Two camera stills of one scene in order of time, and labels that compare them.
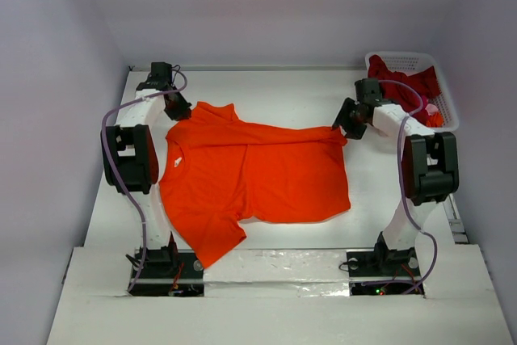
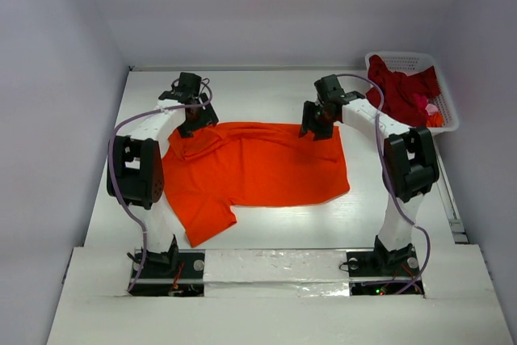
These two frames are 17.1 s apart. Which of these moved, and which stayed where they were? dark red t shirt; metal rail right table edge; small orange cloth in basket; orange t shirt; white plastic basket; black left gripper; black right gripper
Moved: black right gripper; black left gripper; orange t shirt
Stayed: small orange cloth in basket; dark red t shirt; white plastic basket; metal rail right table edge
